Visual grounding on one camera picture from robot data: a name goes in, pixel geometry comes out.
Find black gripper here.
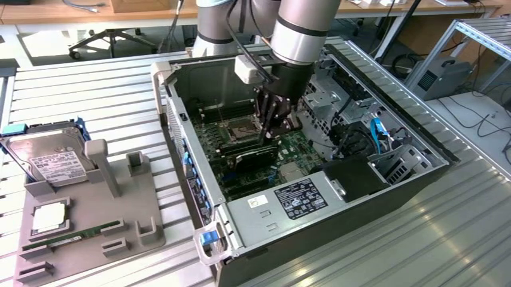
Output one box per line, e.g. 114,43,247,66
254,61,316,141

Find graphics card with metal bracket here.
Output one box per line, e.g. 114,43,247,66
226,145,279,173

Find CPU socket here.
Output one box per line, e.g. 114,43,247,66
222,118,263,143

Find metal disk bay cage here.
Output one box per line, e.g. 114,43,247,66
298,50,384,159

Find black office chair base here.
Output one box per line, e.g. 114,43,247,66
67,28,156,59
339,17,364,37

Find green motherboard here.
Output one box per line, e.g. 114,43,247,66
191,100,327,201

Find silver chipset heat sink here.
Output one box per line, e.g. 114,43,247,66
279,163,308,180

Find black plastic shroud box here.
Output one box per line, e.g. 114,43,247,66
322,157,392,203

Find wooden desk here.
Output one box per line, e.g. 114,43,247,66
0,0,200,25
338,0,504,22

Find brown box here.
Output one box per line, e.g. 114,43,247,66
111,0,179,13

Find grey power supply unit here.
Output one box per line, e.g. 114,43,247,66
226,176,348,249

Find open black PC case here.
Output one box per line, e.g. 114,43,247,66
151,43,462,287

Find silver hard disk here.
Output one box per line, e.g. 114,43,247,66
0,127,99,188

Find grey parts rack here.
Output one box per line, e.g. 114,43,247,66
15,139,167,285

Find hard drive in blue caddy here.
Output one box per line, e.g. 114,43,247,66
0,117,92,156

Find silver CPU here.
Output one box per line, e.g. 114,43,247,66
31,203,67,233

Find green RAM stick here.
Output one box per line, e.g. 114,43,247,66
21,220,120,251

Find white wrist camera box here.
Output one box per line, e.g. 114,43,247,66
234,54,287,84

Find black wire bundle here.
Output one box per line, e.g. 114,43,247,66
331,124,379,158

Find blue wire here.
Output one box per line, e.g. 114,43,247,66
371,117,388,155

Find black hanging cable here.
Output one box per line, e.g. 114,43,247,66
158,0,186,54

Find grey device with handle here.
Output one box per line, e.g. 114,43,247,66
415,56,474,101

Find aluminium frame rack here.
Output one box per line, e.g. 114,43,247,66
403,16,511,93

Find black floor cable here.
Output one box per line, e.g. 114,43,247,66
436,91,511,141

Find blue cable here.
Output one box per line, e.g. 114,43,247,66
63,0,108,13

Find blue case handle latch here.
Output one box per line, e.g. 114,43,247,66
199,231,219,246

